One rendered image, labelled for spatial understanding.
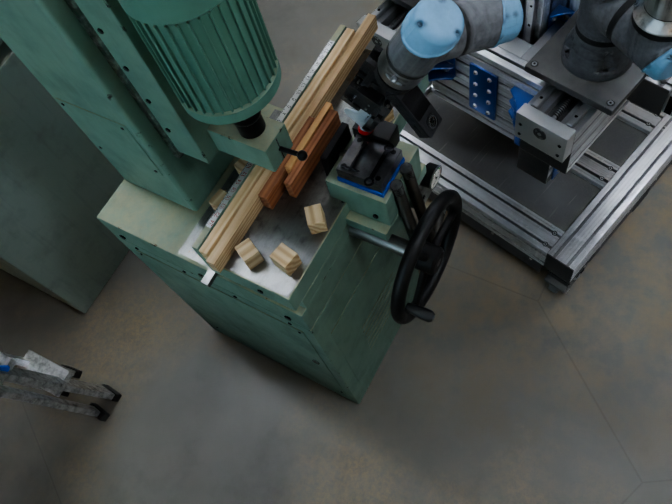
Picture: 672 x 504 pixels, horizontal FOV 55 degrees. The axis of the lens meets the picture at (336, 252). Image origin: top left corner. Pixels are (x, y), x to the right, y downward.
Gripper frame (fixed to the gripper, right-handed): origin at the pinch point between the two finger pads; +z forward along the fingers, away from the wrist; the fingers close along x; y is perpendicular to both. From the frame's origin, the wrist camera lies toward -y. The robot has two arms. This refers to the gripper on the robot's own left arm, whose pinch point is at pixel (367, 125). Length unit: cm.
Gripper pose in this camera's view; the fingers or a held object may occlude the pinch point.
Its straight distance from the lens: 121.7
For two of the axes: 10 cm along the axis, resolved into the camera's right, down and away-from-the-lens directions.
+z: -2.8, 1.9, 9.4
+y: -8.3, -5.4, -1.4
